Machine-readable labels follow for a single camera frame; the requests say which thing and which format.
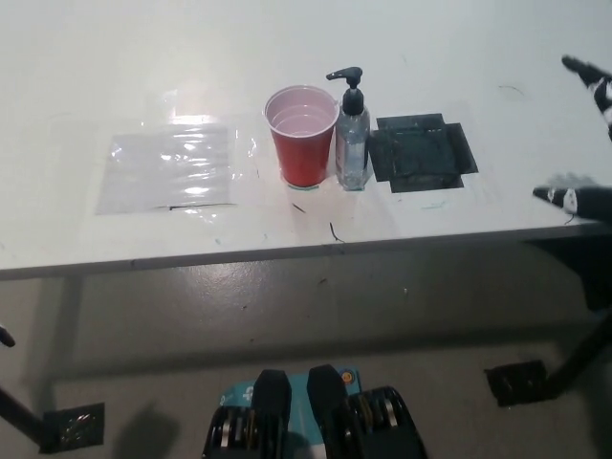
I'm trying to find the black tape square patch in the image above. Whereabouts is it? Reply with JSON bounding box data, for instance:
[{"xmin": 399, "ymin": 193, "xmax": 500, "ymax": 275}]
[{"xmin": 367, "ymin": 112, "xmax": 480, "ymax": 194}]

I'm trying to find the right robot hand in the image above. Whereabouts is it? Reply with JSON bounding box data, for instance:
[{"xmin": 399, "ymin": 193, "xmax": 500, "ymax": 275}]
[{"xmin": 532, "ymin": 55, "xmax": 612, "ymax": 222}]

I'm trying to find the red plastic cup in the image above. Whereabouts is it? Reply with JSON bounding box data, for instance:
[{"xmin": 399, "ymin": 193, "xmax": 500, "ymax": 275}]
[{"xmin": 264, "ymin": 84, "xmax": 341, "ymax": 187}]

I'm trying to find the clear pump hand soap bottle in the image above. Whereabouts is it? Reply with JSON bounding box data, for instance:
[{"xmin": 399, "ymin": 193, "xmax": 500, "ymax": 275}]
[{"xmin": 325, "ymin": 66, "xmax": 372, "ymax": 192}]

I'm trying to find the left table leg foot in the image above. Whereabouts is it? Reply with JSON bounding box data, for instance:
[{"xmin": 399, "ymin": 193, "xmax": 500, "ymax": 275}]
[{"xmin": 39, "ymin": 403, "xmax": 106, "ymax": 455}]

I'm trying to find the black robot torso teal top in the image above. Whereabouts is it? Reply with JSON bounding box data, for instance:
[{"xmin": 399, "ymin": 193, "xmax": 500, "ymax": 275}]
[{"xmin": 203, "ymin": 365, "xmax": 429, "ymax": 459}]

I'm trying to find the clear plastic sheet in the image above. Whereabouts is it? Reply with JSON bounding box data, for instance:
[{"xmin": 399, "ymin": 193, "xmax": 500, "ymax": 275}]
[{"xmin": 94, "ymin": 124, "xmax": 240, "ymax": 217}]

